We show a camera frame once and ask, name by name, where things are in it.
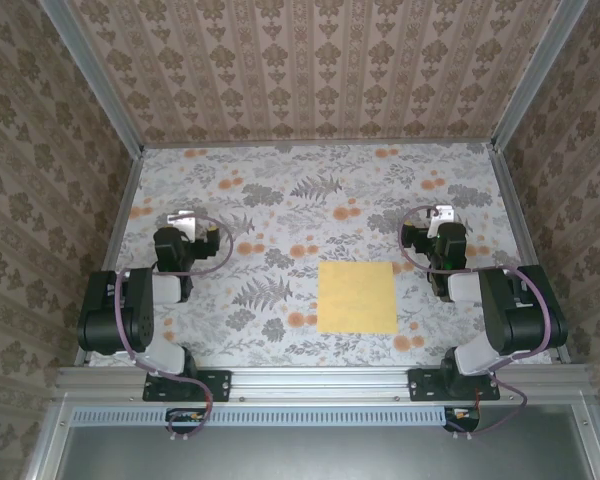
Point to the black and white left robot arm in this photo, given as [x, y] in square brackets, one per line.
[140, 310]

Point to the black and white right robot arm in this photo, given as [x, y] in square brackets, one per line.
[520, 320]

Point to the floral patterned table cover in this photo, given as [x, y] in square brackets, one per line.
[280, 200]

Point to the grey metal panel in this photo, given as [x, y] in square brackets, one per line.
[320, 455]

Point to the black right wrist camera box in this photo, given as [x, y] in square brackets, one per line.
[415, 239]

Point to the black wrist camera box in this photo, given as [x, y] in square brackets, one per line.
[207, 245]
[415, 239]

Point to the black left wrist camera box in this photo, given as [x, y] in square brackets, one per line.
[207, 245]

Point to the aluminium side rail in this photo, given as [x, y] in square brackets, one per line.
[518, 215]
[122, 215]

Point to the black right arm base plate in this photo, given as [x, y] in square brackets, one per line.
[422, 386]

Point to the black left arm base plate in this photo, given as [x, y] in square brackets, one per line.
[215, 385]

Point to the black wiring connector mount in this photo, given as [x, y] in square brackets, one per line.
[462, 424]
[182, 425]

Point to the long aluminium mounting rail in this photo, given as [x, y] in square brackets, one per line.
[320, 385]

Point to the aluminium frame post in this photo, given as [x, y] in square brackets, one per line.
[535, 75]
[98, 75]

